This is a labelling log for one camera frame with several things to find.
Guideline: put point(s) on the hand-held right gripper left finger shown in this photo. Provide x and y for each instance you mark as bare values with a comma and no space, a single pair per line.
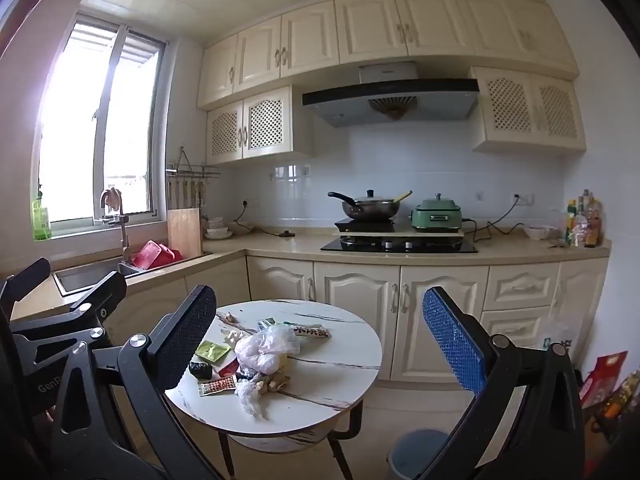
187,335

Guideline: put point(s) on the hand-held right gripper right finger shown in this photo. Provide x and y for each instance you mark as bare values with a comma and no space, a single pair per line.
452,345

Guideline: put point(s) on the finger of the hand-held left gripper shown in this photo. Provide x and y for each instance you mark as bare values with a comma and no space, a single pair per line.
107,290
27,275

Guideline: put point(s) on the black wrapper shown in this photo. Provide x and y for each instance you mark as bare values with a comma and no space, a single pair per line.
200,371

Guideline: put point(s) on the white paper scrap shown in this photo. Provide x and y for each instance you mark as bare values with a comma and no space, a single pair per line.
231,338

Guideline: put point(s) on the brown nut shell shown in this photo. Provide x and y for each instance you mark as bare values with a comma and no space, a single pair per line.
229,317

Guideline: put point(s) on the small red packet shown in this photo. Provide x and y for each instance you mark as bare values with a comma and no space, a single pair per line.
227,366

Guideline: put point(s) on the red white snack wrapper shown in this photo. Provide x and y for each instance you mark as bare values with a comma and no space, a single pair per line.
216,386

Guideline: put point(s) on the small green white packet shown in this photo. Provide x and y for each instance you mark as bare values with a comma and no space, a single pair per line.
265,324

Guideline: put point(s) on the white plastic bag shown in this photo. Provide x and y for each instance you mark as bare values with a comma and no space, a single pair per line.
267,347

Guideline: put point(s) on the clear plastic bag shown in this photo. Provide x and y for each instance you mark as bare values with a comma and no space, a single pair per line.
250,399

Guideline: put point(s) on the pile of peanut shells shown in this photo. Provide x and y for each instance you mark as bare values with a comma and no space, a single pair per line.
277,382

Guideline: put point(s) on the brown white striped snack wrapper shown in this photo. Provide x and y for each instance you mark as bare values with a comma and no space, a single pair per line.
311,331

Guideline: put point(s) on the steel kitchen sink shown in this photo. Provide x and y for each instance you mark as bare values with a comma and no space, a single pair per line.
82,275

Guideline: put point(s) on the steel kitchen faucet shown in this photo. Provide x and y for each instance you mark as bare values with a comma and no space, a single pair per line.
123,240

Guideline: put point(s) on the green dish soap bottle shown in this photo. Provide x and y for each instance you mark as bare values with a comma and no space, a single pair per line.
41,220

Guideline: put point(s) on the red plastic basket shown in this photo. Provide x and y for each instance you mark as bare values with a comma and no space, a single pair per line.
152,255

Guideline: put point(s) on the wooden cutting board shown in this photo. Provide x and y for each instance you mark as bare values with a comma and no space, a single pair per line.
184,232

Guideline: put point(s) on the stack of white bowls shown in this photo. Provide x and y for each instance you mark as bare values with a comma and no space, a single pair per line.
218,232

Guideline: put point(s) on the cream kitchen base cabinets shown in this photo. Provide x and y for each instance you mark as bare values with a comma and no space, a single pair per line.
350,285

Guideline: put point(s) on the round white marble table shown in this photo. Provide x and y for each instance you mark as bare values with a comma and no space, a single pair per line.
330,375

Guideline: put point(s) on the green electric cooking pot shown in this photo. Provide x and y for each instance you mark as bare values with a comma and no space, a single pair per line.
435,217

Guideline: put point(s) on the black gas stove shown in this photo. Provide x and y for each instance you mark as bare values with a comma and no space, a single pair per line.
370,246

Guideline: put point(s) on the small white bowl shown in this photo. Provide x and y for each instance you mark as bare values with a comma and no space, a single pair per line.
537,231

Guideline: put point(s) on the sliding glass window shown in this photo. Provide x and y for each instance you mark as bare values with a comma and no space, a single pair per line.
75,135

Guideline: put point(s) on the black induction cooker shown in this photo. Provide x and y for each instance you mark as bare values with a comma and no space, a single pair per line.
365,225

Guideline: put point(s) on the red food bag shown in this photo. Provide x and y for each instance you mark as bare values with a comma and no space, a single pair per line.
602,375

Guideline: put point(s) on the wooden spatula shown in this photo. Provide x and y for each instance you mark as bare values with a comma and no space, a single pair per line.
402,195

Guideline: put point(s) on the steel wok with lid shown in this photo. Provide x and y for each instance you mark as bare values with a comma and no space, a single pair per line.
370,207

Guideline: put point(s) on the yellow cooking oil bottle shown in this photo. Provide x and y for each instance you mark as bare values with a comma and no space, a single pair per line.
617,400

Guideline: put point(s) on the group of condiment bottles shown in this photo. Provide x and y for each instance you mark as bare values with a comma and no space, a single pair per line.
582,225

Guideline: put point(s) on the black range hood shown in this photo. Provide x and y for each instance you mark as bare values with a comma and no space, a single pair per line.
350,105

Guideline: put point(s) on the metal wall utensil rack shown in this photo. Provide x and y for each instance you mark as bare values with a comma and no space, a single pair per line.
192,172

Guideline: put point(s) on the white wall socket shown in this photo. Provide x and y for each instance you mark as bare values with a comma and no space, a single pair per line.
249,203
524,199

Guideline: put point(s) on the cream lattice-door wall cabinet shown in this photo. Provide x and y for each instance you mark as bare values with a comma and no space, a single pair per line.
265,125
510,105

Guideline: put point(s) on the cream upper wall cabinets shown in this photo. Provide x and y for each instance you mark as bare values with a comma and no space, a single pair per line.
365,25

